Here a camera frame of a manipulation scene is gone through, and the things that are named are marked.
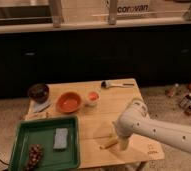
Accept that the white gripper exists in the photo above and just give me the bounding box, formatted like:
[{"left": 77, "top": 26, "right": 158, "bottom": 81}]
[{"left": 109, "top": 121, "right": 133, "bottom": 151}]

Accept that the yellow banana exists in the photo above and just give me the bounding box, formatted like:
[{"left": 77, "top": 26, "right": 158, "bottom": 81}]
[{"left": 100, "top": 138, "right": 118, "bottom": 150}]

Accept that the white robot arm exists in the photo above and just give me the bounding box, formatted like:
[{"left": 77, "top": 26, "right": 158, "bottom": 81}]
[{"left": 113, "top": 98, "right": 191, "bottom": 154}]

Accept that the red orange bowl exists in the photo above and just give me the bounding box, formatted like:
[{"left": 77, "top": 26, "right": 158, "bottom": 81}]
[{"left": 56, "top": 92, "right": 82, "bottom": 113}]

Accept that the dark brown bowl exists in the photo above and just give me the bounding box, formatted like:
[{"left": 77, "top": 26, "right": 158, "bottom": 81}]
[{"left": 28, "top": 84, "right": 49, "bottom": 103}]

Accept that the white cup red inside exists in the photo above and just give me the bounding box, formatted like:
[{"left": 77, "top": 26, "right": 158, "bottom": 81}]
[{"left": 86, "top": 91, "right": 99, "bottom": 107}]

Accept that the grey blue sponge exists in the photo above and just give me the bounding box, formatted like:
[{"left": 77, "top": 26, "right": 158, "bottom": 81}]
[{"left": 54, "top": 128, "right": 68, "bottom": 149}]

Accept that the green plastic tray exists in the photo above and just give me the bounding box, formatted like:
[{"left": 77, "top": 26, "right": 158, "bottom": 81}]
[{"left": 8, "top": 116, "right": 80, "bottom": 171}]

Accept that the grey knife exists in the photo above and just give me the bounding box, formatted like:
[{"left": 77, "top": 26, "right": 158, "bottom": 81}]
[{"left": 33, "top": 100, "right": 51, "bottom": 113}]

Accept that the pale wooden utensil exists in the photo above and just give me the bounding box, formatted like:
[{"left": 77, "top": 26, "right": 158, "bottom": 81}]
[{"left": 22, "top": 112, "right": 49, "bottom": 121}]

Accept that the bunch of dark grapes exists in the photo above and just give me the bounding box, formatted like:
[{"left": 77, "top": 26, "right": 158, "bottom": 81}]
[{"left": 24, "top": 144, "right": 43, "bottom": 171}]

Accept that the white conovan sign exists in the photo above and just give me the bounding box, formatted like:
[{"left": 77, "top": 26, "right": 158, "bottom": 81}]
[{"left": 117, "top": 0, "right": 151, "bottom": 14}]

